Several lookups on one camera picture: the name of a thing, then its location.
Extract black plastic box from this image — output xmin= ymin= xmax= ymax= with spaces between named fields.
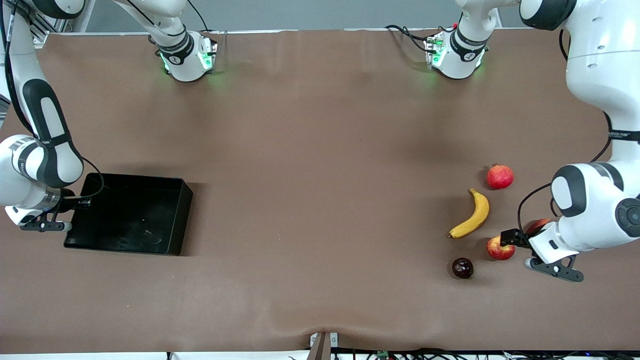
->
xmin=63 ymin=172 xmax=194 ymax=256

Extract red pomegranate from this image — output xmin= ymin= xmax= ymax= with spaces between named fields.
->
xmin=486 ymin=163 xmax=515 ymax=191

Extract red yellow mango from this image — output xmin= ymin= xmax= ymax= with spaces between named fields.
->
xmin=524 ymin=218 xmax=552 ymax=237

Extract dark purple plum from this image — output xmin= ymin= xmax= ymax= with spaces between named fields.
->
xmin=451 ymin=257 xmax=474 ymax=280

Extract black right base cable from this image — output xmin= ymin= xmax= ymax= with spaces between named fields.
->
xmin=187 ymin=0 xmax=221 ymax=46

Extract yellow banana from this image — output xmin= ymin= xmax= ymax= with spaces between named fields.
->
xmin=447 ymin=188 xmax=491 ymax=240

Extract red yellow apple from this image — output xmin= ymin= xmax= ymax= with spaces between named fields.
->
xmin=487 ymin=235 xmax=516 ymax=261

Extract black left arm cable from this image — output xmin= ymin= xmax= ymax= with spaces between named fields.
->
xmin=516 ymin=29 xmax=615 ymax=236

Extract aluminium frame profile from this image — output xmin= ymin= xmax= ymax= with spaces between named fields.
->
xmin=27 ymin=12 xmax=88 ymax=49

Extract black left base cables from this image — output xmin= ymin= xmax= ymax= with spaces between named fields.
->
xmin=384 ymin=24 xmax=441 ymax=53

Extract brown table cover mat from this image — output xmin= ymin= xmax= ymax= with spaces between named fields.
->
xmin=0 ymin=27 xmax=640 ymax=354

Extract grey table clamp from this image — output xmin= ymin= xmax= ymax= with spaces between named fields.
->
xmin=306 ymin=331 xmax=339 ymax=360

